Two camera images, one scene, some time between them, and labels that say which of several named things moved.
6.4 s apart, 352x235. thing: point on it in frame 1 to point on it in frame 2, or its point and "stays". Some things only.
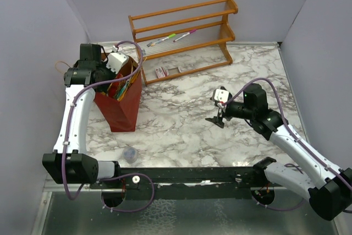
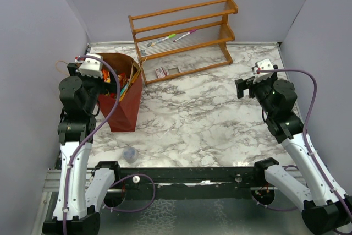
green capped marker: x=158 y=41 stays
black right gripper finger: x=216 y=120 to x=241 y=85
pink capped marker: x=183 y=35 stays
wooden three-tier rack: x=184 y=40 stays
